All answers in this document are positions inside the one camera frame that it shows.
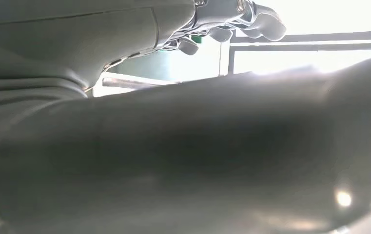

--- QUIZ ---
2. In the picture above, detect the dark window frame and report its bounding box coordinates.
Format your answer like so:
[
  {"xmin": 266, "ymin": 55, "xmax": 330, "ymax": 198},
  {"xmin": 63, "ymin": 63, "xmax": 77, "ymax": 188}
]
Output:
[{"xmin": 219, "ymin": 30, "xmax": 371, "ymax": 77}]

